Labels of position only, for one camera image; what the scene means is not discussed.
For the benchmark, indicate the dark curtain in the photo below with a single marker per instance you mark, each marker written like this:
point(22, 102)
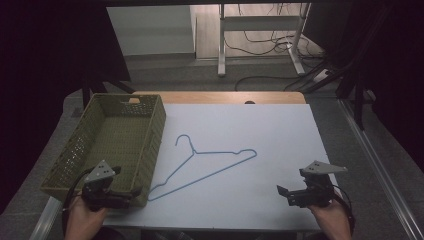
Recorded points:
point(393, 66)
point(50, 50)

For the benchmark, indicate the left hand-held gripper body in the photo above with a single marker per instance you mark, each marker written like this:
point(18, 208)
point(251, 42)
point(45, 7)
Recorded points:
point(100, 173)

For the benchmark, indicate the white power strip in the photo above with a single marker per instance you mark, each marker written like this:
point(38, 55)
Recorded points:
point(321, 75)

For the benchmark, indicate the white panel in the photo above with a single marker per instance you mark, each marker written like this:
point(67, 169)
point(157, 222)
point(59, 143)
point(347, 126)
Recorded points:
point(150, 30)

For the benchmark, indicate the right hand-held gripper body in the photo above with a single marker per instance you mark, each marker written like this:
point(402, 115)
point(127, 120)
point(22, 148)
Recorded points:
point(316, 195)

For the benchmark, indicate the olive green plastic basket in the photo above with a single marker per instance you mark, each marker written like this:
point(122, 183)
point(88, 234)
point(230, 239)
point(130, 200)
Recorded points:
point(120, 140)

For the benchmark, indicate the white table mat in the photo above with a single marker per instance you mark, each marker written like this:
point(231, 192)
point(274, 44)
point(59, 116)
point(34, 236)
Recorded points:
point(266, 133)

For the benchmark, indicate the metal rail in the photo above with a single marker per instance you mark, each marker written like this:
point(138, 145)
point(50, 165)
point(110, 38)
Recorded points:
point(45, 220)
point(376, 160)

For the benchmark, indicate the white metal desk frame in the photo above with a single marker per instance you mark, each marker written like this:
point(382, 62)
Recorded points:
point(260, 23)

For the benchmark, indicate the person's left hand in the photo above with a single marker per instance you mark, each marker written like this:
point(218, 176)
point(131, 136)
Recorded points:
point(81, 221)

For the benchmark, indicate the person's right hand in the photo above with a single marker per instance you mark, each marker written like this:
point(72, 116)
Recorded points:
point(333, 221)

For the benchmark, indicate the wooden table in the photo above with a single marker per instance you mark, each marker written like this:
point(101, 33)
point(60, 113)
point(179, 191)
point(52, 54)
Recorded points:
point(213, 97)

